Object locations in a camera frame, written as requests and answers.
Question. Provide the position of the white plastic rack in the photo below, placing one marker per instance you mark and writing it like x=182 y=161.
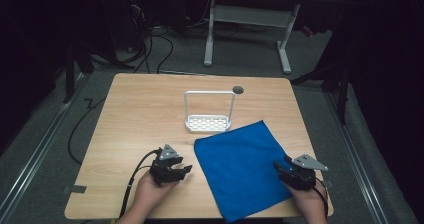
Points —
x=208 y=122

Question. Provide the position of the person's left hand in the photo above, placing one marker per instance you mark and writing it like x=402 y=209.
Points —
x=150 y=194

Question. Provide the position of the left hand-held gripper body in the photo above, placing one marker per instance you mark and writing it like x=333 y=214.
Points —
x=162 y=172

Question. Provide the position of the person's right hand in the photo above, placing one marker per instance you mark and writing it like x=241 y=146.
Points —
x=308 y=200

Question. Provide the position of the dark computer tower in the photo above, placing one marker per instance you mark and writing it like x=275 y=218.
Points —
x=128 y=14

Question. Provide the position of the small grey tape piece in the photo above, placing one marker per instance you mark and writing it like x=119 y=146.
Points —
x=327 y=184

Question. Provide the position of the white-legged background desk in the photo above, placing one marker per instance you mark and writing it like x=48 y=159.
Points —
x=250 y=15

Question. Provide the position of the grey round table grommet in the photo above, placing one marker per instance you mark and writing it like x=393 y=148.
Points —
x=238 y=90

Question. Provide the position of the blue cloth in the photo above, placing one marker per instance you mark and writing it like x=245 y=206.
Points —
x=238 y=170

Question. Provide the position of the dark stand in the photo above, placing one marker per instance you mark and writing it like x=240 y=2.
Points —
x=70 y=70
x=341 y=90

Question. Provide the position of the grey tape strip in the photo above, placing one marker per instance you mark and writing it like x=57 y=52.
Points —
x=76 y=189

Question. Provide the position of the metal floor rail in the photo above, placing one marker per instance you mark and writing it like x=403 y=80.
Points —
x=358 y=164
x=36 y=157

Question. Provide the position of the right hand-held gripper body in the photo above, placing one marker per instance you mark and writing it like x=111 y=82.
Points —
x=301 y=174

